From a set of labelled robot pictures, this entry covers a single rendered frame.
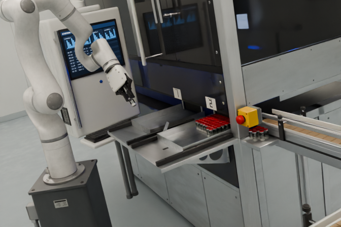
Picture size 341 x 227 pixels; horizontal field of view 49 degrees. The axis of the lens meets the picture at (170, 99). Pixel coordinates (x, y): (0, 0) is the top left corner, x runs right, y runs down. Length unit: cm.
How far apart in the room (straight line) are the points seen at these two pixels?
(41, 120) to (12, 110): 529
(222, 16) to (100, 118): 120
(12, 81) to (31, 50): 532
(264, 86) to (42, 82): 98
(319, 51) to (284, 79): 25
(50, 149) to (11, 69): 526
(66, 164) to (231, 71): 83
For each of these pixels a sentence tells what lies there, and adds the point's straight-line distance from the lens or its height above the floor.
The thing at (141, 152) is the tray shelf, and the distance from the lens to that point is 178.
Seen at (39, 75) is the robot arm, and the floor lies 134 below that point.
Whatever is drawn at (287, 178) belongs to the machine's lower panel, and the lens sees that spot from 203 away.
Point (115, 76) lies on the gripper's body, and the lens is 178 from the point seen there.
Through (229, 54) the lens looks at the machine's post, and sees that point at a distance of 163.
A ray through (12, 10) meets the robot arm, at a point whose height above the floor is 161.
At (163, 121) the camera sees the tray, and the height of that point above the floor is 88.
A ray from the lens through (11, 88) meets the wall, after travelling 696.
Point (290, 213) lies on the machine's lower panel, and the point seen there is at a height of 38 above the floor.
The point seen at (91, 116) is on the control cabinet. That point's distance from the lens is 245.
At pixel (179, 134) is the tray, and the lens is 190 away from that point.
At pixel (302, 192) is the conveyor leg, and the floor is 63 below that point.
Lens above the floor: 155
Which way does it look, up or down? 15 degrees down
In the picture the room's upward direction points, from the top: 10 degrees counter-clockwise
